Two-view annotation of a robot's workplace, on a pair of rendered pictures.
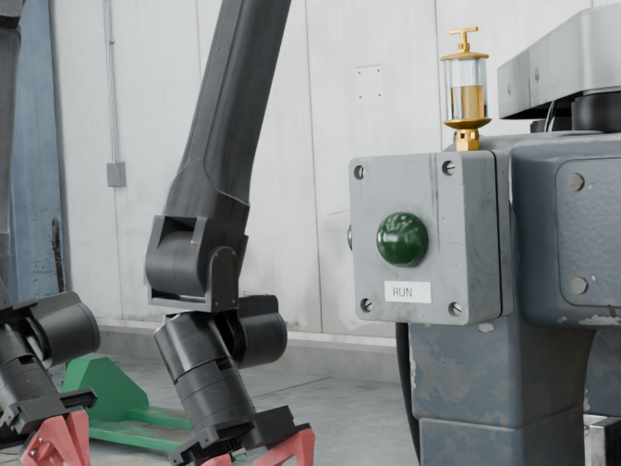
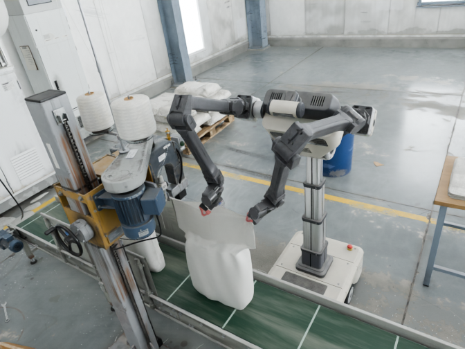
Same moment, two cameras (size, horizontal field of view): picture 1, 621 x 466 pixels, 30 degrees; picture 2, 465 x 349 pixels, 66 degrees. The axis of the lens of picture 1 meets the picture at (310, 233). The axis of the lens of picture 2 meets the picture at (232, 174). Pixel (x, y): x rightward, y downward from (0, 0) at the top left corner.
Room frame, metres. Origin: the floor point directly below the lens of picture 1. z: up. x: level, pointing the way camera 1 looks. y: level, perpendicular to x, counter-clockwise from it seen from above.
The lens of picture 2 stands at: (2.51, 0.08, 2.13)
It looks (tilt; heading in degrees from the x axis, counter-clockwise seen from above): 31 degrees down; 176
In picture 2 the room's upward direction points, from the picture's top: 8 degrees counter-clockwise
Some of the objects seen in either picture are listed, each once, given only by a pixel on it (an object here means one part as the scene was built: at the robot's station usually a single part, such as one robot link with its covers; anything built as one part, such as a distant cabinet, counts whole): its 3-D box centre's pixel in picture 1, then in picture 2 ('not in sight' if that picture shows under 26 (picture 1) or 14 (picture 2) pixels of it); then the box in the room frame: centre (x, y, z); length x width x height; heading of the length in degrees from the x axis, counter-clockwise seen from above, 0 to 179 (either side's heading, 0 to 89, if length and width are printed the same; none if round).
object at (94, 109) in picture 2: not in sight; (95, 110); (0.84, -0.39, 1.61); 0.15 x 0.14 x 0.17; 49
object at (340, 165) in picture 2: not in sight; (333, 142); (-0.82, 1.47, 0.32); 0.51 x 0.48 x 0.65; 139
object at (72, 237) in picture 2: not in sight; (67, 240); (1.16, -0.60, 1.13); 0.18 x 0.11 x 0.18; 49
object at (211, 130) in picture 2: not in sight; (189, 128); (-2.48, -0.07, 0.07); 1.20 x 0.82 x 0.14; 141
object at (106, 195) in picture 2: not in sight; (111, 199); (1.10, -0.37, 1.27); 0.12 x 0.09 x 0.09; 139
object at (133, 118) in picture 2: not in sight; (133, 117); (1.01, -0.19, 1.61); 0.17 x 0.17 x 0.17
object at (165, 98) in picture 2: not in sight; (160, 103); (-2.37, -0.41, 0.56); 0.66 x 0.43 x 0.15; 137
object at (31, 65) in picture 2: not in sight; (28, 58); (-2.71, -2.00, 1.34); 0.24 x 0.04 x 0.32; 49
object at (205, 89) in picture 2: not in sight; (196, 89); (-2.75, 0.13, 0.56); 0.67 x 0.43 x 0.15; 49
